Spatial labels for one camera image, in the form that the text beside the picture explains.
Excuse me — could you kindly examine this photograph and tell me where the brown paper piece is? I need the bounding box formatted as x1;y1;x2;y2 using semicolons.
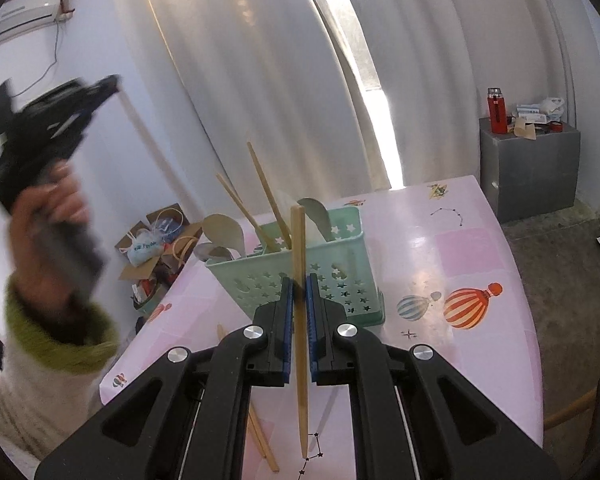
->
511;117;539;142

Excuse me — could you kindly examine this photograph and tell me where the grey-green spoon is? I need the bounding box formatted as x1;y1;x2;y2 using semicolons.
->
297;197;333;244

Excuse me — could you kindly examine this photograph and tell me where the white air conditioner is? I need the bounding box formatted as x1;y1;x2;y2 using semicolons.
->
0;0;63;52

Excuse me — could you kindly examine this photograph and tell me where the grey cabinet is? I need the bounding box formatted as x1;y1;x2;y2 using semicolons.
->
478;115;581;224

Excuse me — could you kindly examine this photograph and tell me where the green plastic utensil basket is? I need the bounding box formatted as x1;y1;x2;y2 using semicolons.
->
204;205;386;331

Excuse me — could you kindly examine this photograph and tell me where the black cable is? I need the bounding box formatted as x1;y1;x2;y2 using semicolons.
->
0;21;64;92

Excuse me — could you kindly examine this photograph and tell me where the person's left forearm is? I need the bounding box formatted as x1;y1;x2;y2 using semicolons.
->
0;275;122;463

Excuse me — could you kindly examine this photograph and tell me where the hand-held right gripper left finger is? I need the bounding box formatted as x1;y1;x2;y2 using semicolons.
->
34;276;295;480

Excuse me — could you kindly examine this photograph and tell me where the beige spoon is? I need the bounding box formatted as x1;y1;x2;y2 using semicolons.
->
202;213;247;261

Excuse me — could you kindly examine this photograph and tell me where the pink balloon print tablecloth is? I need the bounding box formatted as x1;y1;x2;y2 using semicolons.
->
100;175;546;480

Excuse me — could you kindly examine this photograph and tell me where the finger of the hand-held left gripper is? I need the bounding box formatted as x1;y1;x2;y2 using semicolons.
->
77;74;122;117

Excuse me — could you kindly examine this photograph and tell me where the wooden chopstick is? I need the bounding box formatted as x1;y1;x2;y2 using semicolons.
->
216;172;281;256
216;324;281;473
246;141;293;252
247;407;269;459
290;205;312;461

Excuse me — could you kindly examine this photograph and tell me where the white packet box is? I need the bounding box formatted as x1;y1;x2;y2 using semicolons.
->
516;104;548;124

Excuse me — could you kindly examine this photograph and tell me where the person's left hand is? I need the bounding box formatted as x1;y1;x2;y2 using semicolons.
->
7;160;93;312

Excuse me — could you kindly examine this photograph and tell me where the blue white plastic bag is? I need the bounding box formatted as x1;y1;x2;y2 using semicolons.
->
126;230;164;266

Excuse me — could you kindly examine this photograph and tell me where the cardboard box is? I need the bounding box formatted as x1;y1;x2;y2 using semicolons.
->
115;204;203;285

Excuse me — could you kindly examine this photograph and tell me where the white curtain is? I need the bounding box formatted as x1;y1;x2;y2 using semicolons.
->
107;0;396;221
300;0;597;196

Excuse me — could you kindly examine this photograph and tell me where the red bottle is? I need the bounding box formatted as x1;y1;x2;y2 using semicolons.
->
486;87;507;135

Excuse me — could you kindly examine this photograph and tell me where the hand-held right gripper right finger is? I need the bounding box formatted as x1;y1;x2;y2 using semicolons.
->
305;272;556;480

